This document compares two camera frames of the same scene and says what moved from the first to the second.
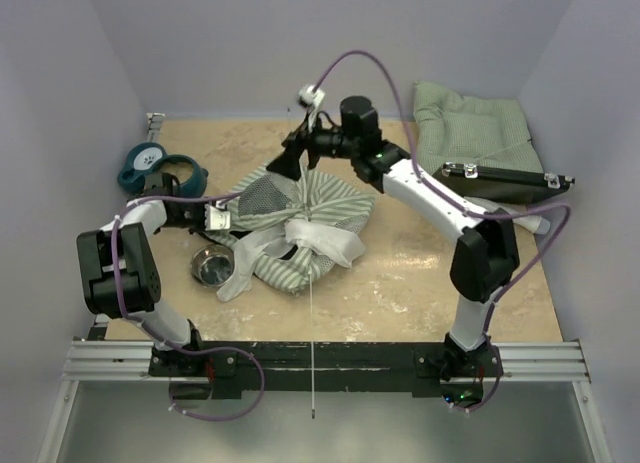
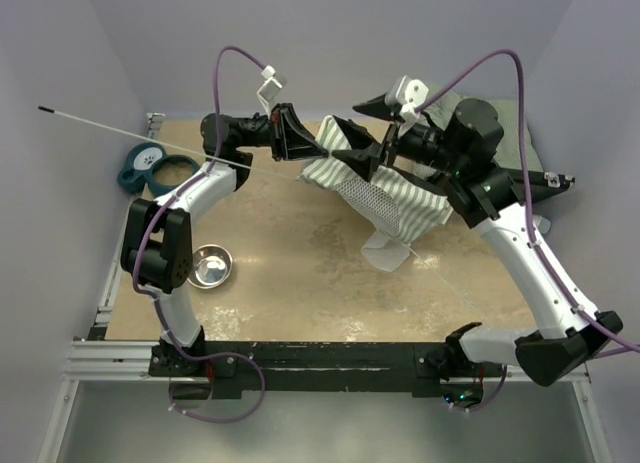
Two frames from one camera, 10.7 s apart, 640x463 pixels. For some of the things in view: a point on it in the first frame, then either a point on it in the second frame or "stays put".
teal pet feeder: (147, 158) stays put
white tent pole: (493, 153) to (448, 285)
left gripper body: (189, 216) to (278, 134)
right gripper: (288, 164) to (379, 107)
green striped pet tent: (288, 232) to (392, 208)
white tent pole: (312, 344) to (270, 169)
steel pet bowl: (212, 265) stays put
